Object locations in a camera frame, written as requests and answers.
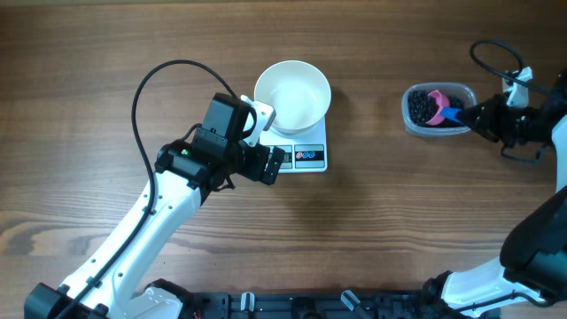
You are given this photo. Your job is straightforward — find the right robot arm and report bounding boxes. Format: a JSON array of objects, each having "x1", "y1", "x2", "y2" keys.
[{"x1": 416, "y1": 73, "x2": 566, "y2": 318}]

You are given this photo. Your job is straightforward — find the left black cable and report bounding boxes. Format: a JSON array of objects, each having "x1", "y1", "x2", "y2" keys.
[{"x1": 55, "y1": 59, "x2": 238, "y2": 319}]

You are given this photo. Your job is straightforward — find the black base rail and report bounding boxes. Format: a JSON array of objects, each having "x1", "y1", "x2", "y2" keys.
[{"x1": 132, "y1": 290, "x2": 501, "y2": 319}]

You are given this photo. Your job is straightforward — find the pink scoop blue handle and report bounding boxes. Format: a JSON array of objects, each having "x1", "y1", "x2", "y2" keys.
[{"x1": 425, "y1": 90, "x2": 464, "y2": 128}]

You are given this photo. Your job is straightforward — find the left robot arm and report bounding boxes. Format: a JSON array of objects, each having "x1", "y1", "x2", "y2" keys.
[{"x1": 24, "y1": 93, "x2": 284, "y2": 318}]

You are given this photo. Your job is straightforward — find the black beans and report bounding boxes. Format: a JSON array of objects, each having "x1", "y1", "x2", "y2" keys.
[{"x1": 407, "y1": 89, "x2": 466, "y2": 129}]

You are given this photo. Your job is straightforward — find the white bowl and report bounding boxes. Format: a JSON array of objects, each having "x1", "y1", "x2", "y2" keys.
[{"x1": 253, "y1": 60, "x2": 332, "y2": 135}]

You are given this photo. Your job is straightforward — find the white digital kitchen scale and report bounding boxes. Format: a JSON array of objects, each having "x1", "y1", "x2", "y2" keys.
[{"x1": 260, "y1": 118, "x2": 328, "y2": 174}]

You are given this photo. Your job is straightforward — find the clear plastic container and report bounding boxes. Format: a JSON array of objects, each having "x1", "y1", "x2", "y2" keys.
[{"x1": 401, "y1": 82, "x2": 477, "y2": 137}]

